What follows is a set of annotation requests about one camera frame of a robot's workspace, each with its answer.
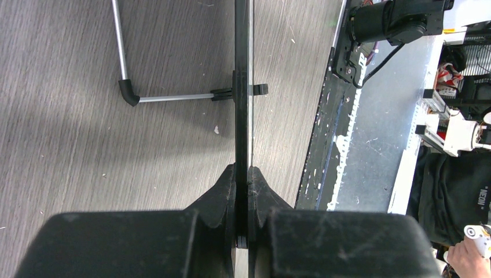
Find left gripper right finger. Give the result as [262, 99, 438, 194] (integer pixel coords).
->
[248, 167, 439, 277]

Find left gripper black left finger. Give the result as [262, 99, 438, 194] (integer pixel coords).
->
[16, 164, 236, 277]

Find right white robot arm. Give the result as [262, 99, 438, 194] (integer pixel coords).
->
[347, 0, 490, 46]

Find whiteboard metal stand leg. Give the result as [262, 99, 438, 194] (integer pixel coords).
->
[111, 0, 215, 108]

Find person hand with controller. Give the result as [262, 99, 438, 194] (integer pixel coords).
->
[447, 237, 490, 278]

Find black cloth bag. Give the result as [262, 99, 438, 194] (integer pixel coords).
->
[406, 146, 490, 246]

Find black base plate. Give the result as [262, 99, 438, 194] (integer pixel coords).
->
[295, 47, 361, 211]

